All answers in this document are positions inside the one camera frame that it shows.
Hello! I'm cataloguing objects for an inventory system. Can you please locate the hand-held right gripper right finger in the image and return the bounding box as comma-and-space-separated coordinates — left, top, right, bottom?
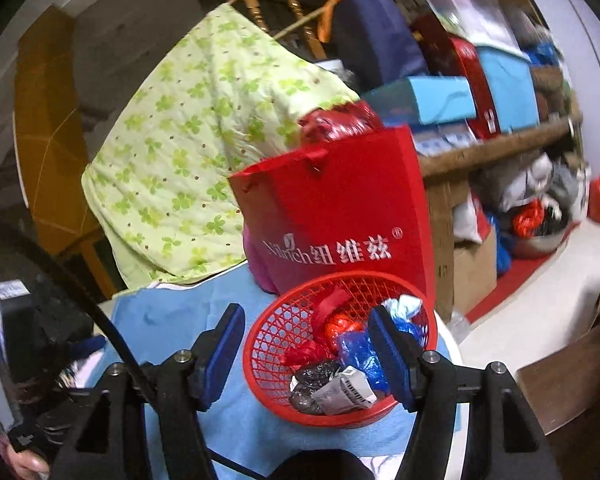
369, 306, 561, 480

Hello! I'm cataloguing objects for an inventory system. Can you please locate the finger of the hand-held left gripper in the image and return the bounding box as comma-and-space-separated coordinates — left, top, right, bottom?
77, 335, 108, 359

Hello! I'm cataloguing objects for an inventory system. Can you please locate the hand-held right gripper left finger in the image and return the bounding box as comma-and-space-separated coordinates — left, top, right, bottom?
52, 304, 246, 480

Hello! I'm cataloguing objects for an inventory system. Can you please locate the blue plastic bag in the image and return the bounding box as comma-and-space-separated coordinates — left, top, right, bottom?
336, 320, 421, 393

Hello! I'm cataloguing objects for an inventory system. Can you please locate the red plastic mesh basket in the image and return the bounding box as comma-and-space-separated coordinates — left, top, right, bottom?
242, 271, 438, 430

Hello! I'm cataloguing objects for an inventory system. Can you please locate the light blue paper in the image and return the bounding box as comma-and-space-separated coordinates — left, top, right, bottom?
380, 294, 427, 328

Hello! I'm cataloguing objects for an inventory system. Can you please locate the orange wrapper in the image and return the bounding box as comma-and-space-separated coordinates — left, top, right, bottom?
324, 312, 365, 345

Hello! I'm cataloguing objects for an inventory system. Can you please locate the black plastic bag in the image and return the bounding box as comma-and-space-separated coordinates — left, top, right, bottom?
287, 359, 345, 415

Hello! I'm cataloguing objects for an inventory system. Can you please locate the red ribbon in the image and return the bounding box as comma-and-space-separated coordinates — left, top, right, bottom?
284, 287, 355, 368

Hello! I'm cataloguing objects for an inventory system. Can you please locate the person's left hand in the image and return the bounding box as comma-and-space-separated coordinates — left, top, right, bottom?
5, 447, 52, 480

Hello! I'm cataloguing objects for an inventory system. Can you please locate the blue towel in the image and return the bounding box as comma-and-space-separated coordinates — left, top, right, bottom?
112, 270, 463, 480

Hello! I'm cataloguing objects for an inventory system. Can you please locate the pink pillow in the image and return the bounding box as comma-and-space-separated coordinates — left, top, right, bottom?
242, 225, 281, 295

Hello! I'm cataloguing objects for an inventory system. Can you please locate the brown cardboard box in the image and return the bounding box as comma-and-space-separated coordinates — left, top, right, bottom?
432, 180, 501, 321

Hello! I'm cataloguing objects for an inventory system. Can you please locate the red floor mat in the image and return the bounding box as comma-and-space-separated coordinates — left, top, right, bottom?
467, 220, 581, 326

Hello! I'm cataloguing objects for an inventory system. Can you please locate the red paper gift bag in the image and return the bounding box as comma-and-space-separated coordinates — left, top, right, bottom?
228, 125, 438, 311

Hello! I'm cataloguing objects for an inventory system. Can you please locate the metal basin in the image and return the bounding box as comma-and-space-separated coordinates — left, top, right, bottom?
512, 227, 566, 258

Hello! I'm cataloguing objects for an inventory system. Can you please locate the orange wooden cabinet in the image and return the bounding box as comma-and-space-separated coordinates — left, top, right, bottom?
12, 5, 121, 291

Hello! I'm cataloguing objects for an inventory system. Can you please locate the green clover print blanket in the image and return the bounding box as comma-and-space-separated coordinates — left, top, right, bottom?
80, 4, 363, 286

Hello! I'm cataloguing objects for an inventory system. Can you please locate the light blue box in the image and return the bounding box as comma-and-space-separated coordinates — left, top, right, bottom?
362, 76, 478, 126

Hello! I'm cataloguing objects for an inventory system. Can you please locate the large light blue carton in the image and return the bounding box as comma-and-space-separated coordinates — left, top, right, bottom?
475, 45, 541, 133

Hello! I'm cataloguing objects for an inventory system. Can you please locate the red gift box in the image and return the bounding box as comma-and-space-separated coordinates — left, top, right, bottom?
412, 12, 503, 133

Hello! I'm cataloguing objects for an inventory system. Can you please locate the clear plastic package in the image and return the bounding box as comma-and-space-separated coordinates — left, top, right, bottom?
415, 0, 523, 56

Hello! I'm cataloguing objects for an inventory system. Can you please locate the wooden bed frame rail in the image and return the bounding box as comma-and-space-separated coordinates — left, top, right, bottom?
417, 116, 583, 178

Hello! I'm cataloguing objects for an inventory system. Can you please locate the navy bag with orange handles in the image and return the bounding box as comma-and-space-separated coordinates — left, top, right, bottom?
315, 0, 428, 88

